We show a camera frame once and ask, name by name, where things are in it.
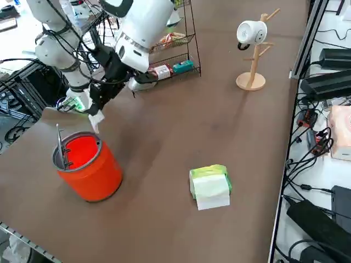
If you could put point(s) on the white mug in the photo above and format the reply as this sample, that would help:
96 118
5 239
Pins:
251 31

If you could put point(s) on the black power brick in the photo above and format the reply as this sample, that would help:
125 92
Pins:
326 85
336 59

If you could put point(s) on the peach tissue box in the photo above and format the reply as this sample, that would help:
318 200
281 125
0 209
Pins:
341 131

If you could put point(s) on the wooden mug tree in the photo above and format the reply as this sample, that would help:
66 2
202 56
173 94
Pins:
251 82

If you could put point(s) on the aluminium camera post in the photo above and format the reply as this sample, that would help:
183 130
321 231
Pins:
304 46

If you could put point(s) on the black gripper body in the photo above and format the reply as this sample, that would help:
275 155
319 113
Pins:
112 65

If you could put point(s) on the grey swing bin lid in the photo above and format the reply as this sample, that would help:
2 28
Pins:
61 148

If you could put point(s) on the red brown biscuit pack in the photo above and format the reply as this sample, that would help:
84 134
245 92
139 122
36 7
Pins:
163 71

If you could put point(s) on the black power adapter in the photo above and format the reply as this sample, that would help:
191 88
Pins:
310 216

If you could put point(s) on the green tissue pack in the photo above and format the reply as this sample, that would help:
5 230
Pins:
208 170

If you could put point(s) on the white tissue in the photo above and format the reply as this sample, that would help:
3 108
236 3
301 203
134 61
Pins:
96 120

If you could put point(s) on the teal box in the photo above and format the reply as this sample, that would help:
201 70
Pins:
182 67

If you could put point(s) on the orange round bin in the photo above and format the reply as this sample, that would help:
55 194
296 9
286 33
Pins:
90 178

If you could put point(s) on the black box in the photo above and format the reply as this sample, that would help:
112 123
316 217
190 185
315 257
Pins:
342 200

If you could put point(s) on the packed triangle sandwich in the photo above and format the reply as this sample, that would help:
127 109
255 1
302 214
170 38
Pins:
171 39

